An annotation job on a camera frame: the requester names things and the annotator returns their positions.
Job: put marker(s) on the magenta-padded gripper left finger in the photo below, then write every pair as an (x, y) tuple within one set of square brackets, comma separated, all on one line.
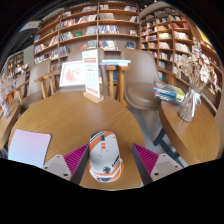
[(71, 161)]

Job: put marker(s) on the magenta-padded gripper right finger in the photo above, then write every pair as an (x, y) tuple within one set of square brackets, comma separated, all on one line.
[(150, 161)]

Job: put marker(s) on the white orange black computer mouse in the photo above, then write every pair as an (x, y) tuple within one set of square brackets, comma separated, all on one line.
[(106, 156)]

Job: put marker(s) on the pink blue gradient mouse pad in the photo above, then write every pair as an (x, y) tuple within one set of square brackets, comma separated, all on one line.
[(29, 148)]

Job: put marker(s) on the round wooden side table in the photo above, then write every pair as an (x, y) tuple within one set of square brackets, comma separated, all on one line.
[(193, 133), (6, 126)]

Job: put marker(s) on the glass vase with ribbon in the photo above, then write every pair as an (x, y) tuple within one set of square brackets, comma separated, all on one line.
[(189, 106)]

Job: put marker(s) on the stack of colourful books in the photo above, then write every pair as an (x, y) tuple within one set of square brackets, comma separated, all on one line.
[(168, 92)]

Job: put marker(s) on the plain glass vase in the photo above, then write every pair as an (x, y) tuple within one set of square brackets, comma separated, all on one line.
[(5, 110)]

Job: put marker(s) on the white framed floral picture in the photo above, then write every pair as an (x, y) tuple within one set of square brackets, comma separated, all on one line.
[(71, 74)]

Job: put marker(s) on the brown padded wooden armchair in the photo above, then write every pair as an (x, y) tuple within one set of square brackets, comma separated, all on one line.
[(140, 71), (38, 78), (75, 55)]

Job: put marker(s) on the white sign in wooden base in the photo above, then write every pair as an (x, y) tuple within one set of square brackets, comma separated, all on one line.
[(91, 73)]

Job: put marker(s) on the pink dried flower bouquet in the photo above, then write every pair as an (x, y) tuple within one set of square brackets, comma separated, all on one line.
[(6, 86)]

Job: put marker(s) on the beige dried flower bouquet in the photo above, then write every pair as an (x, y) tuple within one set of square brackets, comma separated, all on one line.
[(196, 68)]

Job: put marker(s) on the small distant wooden bookshelf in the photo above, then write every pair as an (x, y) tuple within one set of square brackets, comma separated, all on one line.
[(15, 63)]

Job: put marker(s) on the angled wooden bookshelf unit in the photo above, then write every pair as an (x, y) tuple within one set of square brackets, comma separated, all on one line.
[(170, 36)]

